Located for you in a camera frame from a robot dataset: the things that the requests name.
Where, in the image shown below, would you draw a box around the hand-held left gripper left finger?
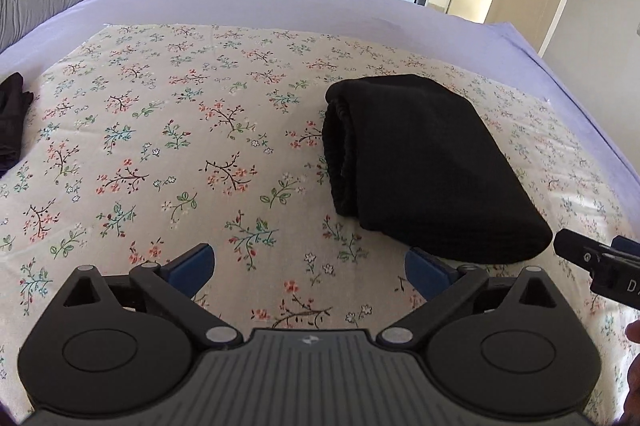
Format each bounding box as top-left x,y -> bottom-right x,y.
62,243 -> 243,352

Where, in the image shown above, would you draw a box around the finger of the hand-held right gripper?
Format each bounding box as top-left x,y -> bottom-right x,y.
612,235 -> 640,257
553,228 -> 609,269

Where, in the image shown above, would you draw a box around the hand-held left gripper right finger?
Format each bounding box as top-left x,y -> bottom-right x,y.
376,247 -> 569,350

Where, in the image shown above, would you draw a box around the black pants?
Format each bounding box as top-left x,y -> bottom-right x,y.
321,74 -> 553,265

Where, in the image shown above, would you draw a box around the person's right hand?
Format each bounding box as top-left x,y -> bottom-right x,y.
625,320 -> 640,412

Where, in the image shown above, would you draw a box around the floral bed cloth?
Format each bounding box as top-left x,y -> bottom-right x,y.
0,23 -> 640,426

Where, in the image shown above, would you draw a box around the folded black clothes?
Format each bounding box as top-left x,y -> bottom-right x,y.
0,72 -> 35,173

